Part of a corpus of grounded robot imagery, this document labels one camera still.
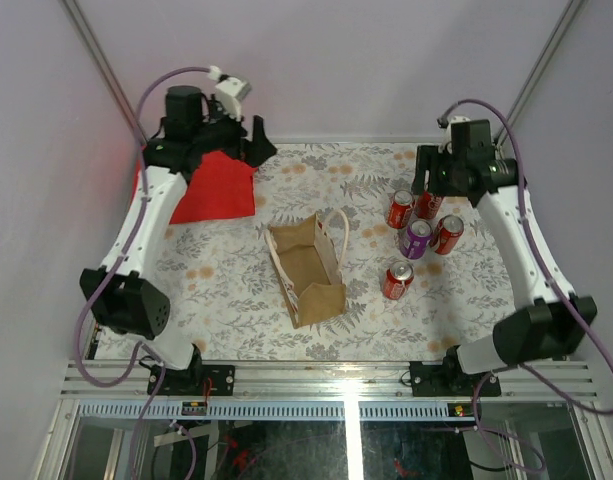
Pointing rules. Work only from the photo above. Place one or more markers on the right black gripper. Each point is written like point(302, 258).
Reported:
point(428, 156)

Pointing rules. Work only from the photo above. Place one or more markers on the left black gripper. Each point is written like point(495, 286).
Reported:
point(254, 150)

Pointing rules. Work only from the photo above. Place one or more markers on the red cola can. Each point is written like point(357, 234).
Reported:
point(427, 205)
point(401, 208)
point(447, 234)
point(398, 277)

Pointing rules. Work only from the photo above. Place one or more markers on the watermelon canvas tote bag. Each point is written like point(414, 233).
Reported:
point(308, 258)

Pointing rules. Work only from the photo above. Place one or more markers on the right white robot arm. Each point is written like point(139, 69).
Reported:
point(550, 319)

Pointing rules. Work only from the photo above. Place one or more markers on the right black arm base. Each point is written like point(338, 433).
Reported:
point(432, 379)

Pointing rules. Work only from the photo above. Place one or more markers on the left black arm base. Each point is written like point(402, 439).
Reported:
point(203, 381)

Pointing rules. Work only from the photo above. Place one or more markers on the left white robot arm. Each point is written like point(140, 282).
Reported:
point(121, 294)

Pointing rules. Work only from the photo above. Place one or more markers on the red folded cloth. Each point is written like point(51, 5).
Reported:
point(221, 188)

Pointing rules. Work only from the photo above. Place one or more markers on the purple soda can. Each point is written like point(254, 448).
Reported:
point(415, 239)

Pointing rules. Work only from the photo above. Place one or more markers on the red cola can front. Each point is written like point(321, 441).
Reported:
point(398, 277)

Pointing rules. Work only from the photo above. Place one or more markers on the floral patterned table mat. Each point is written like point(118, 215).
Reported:
point(226, 297)

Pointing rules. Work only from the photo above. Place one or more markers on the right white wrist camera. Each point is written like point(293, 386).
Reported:
point(446, 124)

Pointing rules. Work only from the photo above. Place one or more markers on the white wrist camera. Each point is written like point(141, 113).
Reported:
point(230, 91)
point(446, 124)

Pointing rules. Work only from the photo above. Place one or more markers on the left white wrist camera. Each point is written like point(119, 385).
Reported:
point(230, 91)

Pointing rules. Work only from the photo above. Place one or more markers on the aluminium front rail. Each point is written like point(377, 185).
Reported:
point(301, 380)

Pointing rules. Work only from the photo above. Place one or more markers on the white slotted cable duct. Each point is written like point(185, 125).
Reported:
point(277, 410)

